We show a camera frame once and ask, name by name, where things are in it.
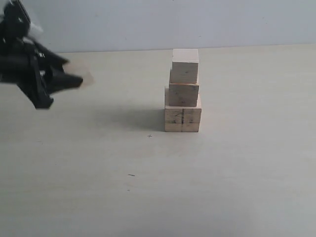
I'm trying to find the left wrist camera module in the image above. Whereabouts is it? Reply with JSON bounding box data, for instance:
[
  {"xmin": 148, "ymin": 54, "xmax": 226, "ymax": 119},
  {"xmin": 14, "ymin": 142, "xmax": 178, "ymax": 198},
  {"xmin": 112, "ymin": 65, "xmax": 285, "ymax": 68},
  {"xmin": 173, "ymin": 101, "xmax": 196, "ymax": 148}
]
[{"xmin": 0, "ymin": 0, "xmax": 43, "ymax": 40}]

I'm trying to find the small light wooden cube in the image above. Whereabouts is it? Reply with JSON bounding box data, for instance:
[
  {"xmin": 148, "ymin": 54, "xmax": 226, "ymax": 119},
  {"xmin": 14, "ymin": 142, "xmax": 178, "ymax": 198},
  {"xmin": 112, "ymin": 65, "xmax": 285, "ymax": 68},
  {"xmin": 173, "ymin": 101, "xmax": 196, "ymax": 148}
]
[{"xmin": 67, "ymin": 71, "xmax": 95, "ymax": 89}]

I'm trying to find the medium brown wooden cube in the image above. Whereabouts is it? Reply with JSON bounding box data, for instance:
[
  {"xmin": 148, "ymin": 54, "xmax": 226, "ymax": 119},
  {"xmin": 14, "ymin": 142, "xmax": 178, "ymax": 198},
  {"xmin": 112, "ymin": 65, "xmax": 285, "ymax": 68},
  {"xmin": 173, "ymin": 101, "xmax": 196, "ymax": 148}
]
[{"xmin": 167, "ymin": 82, "xmax": 199, "ymax": 107}]

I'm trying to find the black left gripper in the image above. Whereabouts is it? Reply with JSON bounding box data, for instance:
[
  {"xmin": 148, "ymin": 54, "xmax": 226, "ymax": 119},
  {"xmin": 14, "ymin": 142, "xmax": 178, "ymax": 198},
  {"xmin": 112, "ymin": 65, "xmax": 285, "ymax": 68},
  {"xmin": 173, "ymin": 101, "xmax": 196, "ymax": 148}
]
[{"xmin": 0, "ymin": 38, "xmax": 83, "ymax": 109}]

